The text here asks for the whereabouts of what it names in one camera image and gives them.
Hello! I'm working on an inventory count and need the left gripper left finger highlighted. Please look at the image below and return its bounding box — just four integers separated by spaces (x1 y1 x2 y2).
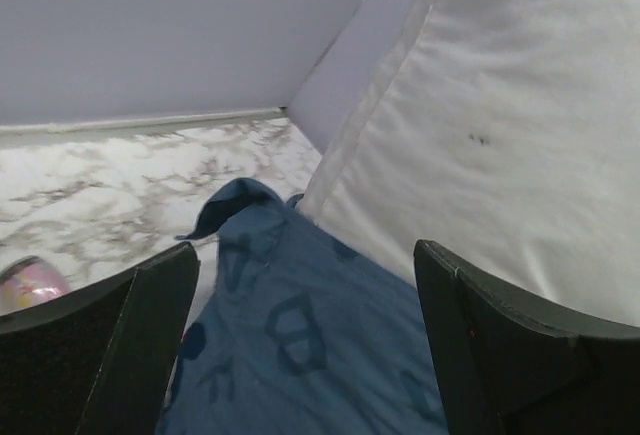
1 242 200 435

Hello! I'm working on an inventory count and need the white pillow with red logo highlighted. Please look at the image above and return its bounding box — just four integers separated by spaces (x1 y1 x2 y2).
299 0 639 325

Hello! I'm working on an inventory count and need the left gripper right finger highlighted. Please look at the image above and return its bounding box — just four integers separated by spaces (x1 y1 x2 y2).
414 240 639 435

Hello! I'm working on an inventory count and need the pink small bottle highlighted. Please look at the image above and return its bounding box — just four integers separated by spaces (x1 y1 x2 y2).
1 255 72 314

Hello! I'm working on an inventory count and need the blue lettered pillowcase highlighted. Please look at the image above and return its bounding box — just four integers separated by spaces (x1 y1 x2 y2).
157 178 447 435

